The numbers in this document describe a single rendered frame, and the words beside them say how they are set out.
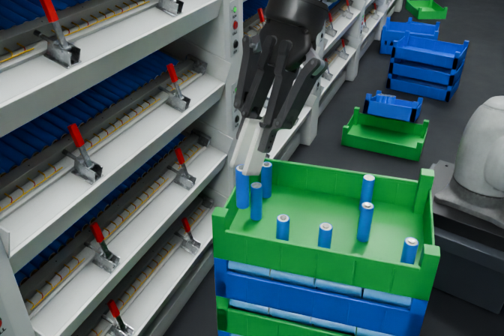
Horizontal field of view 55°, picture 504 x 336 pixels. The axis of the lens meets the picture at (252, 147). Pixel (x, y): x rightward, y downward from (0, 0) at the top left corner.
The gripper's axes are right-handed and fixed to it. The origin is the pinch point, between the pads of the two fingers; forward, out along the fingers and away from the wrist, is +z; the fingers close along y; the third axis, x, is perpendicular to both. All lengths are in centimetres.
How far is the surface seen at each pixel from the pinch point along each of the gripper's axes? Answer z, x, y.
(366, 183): 2.2, -20.4, -7.6
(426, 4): -76, -309, 133
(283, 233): 10.8, -6.1, -5.3
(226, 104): 2.6, -31.4, 36.6
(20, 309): 29.7, 19.1, 13.7
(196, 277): 49, -39, 36
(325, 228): 7.6, -8.1, -10.1
